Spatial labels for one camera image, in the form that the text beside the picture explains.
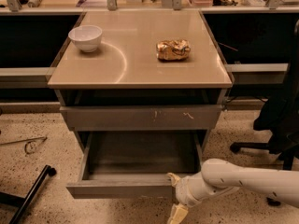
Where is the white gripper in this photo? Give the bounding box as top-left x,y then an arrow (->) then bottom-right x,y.
167,173 -> 219,224

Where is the grey drawer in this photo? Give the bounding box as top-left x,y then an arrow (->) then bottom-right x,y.
60,105 -> 221,131
66,131 -> 203,199

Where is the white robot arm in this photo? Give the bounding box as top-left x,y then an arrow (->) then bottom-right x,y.
167,159 -> 299,224

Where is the grey top drawer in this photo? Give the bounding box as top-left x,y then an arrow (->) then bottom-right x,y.
60,105 -> 221,131

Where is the grey drawer cabinet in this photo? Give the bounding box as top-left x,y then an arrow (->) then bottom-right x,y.
49,9 -> 233,145

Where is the black office chair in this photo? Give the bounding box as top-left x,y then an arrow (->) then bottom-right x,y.
229,19 -> 299,207

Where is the crumpled gold chip bag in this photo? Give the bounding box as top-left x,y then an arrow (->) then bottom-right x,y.
156,39 -> 191,61

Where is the black chair leg left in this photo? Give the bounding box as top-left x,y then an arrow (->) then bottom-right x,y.
0,165 -> 56,224

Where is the white ceramic bowl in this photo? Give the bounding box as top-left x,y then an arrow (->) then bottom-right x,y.
68,25 -> 103,52

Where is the cable on floor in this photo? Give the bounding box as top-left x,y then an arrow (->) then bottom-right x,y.
0,135 -> 49,155

